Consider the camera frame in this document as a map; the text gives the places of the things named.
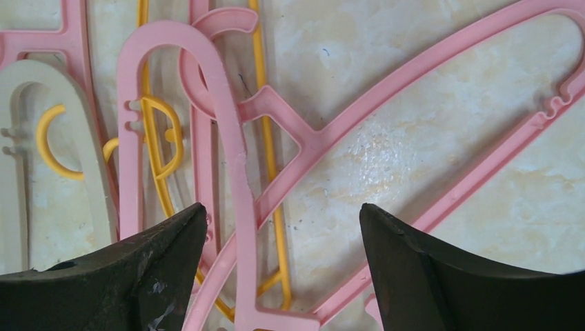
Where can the pink plastic hanger front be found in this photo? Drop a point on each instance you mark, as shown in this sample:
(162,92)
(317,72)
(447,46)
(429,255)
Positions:
(240,252)

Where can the pink plastic hanger back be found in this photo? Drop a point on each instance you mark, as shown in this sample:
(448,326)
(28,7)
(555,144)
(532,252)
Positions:
(58,211)

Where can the pink plastic hanger right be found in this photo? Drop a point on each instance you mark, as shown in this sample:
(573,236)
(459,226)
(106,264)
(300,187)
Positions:
(314,144)

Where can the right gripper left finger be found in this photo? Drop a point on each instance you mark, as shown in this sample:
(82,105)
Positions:
(143,282)

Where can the yellow thin hanger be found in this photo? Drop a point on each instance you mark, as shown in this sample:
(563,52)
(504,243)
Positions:
(151,138)

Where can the beige plastic hanger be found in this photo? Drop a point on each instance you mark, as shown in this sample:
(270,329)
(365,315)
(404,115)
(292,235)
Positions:
(14,222)

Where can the pink plastic hanger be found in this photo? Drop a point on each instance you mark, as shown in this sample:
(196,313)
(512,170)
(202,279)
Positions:
(240,252)
(314,144)
(58,211)

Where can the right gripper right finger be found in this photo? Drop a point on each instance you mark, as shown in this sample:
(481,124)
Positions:
(424,283)

